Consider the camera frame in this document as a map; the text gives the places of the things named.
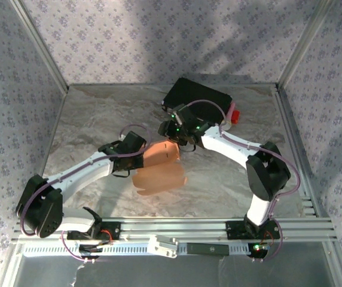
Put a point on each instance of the orange-brown paper box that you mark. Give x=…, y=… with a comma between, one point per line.
x=159, y=179

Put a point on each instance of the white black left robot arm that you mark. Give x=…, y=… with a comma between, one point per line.
x=42, y=209

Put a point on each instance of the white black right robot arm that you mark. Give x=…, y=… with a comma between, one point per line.
x=266, y=173

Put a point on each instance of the pink white marker tube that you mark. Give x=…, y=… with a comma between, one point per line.
x=231, y=112

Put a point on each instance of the black briefcase with metal trim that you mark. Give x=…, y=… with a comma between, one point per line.
x=201, y=92

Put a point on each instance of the red plastic block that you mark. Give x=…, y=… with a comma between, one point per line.
x=235, y=117

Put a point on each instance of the black flat bar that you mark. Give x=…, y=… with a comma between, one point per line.
x=208, y=249

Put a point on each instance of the white torn tape strip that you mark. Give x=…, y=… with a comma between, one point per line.
x=76, y=275

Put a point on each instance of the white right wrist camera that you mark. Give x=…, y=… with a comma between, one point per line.
x=181, y=116

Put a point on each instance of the wide aluminium frame rail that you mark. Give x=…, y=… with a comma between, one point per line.
x=174, y=227

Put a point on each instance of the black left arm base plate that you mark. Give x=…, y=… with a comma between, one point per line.
x=114, y=231

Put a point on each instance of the aluminium side rail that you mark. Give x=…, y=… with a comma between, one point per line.
x=53, y=134
x=295, y=143

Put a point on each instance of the white plastic bracket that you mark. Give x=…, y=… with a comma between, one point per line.
x=163, y=246

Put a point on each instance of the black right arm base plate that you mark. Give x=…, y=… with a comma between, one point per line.
x=233, y=230

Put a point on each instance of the aluminium corner post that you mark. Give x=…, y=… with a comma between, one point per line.
x=302, y=45
x=42, y=48

